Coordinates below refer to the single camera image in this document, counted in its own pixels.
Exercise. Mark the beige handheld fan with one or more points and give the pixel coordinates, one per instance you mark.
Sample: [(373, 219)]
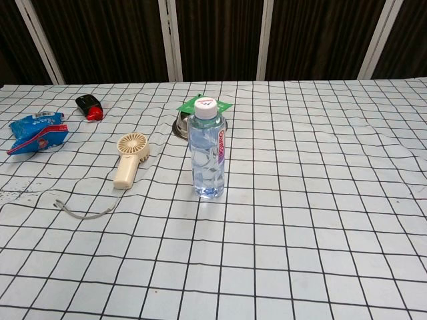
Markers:
[(126, 166)]

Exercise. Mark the clear plastic water bottle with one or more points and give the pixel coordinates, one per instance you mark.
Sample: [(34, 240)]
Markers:
[(207, 150)]

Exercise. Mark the stainless steel bowl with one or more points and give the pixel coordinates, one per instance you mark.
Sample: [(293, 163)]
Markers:
[(181, 125)]

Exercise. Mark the green packet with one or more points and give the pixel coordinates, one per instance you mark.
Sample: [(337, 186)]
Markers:
[(187, 105)]

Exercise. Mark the white grid-pattern tablecloth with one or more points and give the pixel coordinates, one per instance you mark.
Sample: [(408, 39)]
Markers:
[(267, 216)]

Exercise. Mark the black and red bottle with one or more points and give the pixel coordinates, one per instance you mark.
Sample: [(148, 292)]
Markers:
[(87, 106)]

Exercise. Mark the blue snack bag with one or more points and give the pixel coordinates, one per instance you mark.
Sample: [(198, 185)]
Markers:
[(36, 131)]

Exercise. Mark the white screen frame post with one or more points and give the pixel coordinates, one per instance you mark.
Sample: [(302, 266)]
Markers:
[(40, 41), (267, 40), (170, 40), (377, 40)]

